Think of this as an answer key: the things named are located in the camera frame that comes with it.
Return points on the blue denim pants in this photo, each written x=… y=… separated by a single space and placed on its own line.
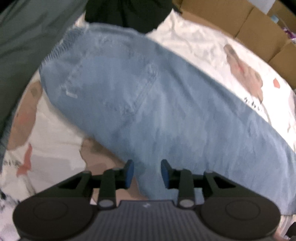
x=150 y=104

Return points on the purple white refill pouch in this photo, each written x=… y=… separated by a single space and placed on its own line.
x=290 y=34

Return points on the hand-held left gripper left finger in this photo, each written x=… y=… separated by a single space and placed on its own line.
x=129 y=173

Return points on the flat cardboard sheet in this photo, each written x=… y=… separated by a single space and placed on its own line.
x=254 y=25

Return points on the grey upright panel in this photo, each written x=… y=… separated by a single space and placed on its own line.
x=272 y=5

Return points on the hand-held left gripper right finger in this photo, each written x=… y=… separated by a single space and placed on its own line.
x=165 y=173

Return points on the black crumpled garment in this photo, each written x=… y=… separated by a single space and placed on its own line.
x=127 y=14

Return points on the bear print bedsheet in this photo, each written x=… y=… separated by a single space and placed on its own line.
x=208 y=51

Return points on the dark green cloth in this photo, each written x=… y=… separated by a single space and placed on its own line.
x=27 y=46

